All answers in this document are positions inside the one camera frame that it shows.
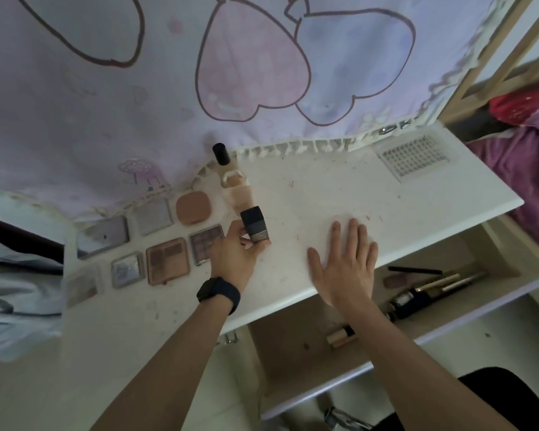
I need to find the pink rounded compact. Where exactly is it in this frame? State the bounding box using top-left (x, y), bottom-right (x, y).
top-left (175, 190), bottom-right (213, 227)

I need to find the dark eyeshadow palette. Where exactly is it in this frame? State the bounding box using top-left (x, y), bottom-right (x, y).
top-left (188, 224), bottom-right (228, 267)

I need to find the black smartwatch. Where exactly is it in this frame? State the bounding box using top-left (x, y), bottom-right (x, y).
top-left (196, 277), bottom-right (241, 315)

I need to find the red floral pillow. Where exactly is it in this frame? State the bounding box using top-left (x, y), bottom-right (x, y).
top-left (488, 83), bottom-right (539, 139)

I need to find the clear square palette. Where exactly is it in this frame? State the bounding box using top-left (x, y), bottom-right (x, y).
top-left (65, 269), bottom-right (103, 309)

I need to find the brown blush palette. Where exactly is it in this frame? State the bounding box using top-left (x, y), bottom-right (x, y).
top-left (146, 237), bottom-right (191, 287)

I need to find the purple bed sheet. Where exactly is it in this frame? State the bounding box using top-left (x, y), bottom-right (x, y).
top-left (467, 125), bottom-right (539, 261)

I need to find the person's left forearm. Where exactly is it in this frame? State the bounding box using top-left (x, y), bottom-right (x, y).
top-left (89, 293), bottom-right (234, 431)

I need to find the black office chair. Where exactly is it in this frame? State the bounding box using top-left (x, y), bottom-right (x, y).
top-left (323, 366), bottom-right (539, 431)

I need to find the large grey square palette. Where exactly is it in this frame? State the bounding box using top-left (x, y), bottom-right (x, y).
top-left (76, 215), bottom-right (131, 261)

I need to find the person's right hand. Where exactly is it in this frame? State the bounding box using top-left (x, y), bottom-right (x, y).
top-left (307, 218), bottom-right (380, 311)

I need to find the dark square foundation bottle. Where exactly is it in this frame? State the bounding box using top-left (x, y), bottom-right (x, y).
top-left (240, 205), bottom-right (271, 244)

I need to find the person's right forearm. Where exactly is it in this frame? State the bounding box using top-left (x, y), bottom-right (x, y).
top-left (337, 296), bottom-right (520, 431)

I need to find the white dressing table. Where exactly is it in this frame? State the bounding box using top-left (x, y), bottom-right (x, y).
top-left (0, 120), bottom-right (525, 431)

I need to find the white hanging garment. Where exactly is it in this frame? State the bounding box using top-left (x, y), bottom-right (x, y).
top-left (0, 239), bottom-right (66, 362)

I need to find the silver square palette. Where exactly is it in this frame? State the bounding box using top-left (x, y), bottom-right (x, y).
top-left (111, 251), bottom-right (146, 290)

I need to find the purple drawer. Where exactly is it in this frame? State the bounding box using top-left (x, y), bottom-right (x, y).
top-left (247, 215), bottom-right (539, 420)

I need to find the small grey square palette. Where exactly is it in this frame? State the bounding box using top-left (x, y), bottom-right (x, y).
top-left (132, 197), bottom-right (175, 237)

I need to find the person's left hand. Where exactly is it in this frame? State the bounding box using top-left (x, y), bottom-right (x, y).
top-left (208, 219), bottom-right (272, 293)

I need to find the pink cartoon cloth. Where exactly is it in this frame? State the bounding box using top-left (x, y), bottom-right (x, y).
top-left (0, 0), bottom-right (504, 223)

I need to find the foundation bottle black cap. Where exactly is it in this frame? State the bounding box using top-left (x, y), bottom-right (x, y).
top-left (212, 142), bottom-right (241, 178)

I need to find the dark red wooden door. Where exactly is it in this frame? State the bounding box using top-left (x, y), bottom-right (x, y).
top-left (0, 213), bottom-right (66, 265)

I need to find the peach pump bottle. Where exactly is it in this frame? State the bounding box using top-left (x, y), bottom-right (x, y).
top-left (220, 171), bottom-right (258, 213)

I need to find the false eyelash tray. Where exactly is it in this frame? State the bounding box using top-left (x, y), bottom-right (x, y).
top-left (371, 133), bottom-right (452, 181)

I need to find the beige tube black cap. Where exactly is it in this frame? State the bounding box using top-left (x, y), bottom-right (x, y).
top-left (326, 325), bottom-right (358, 349)

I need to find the wooden bed frame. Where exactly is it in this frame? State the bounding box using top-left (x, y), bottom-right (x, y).
top-left (438, 0), bottom-right (539, 324)

